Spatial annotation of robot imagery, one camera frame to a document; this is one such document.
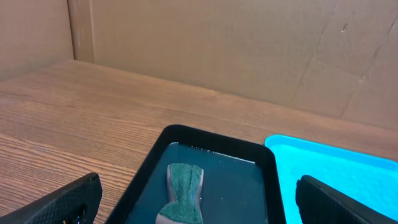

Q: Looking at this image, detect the black rectangular tray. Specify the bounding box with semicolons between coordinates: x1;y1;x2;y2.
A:
107;124;286;223

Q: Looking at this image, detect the dark green sponge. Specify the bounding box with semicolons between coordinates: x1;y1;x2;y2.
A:
155;163;204;224

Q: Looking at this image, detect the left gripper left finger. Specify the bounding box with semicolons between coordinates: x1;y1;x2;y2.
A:
1;172;102;224

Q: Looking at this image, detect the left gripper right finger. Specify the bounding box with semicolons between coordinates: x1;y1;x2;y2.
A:
295;175;397;224

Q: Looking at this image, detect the teal plastic tray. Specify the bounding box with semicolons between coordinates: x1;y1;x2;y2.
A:
264;134;397;224

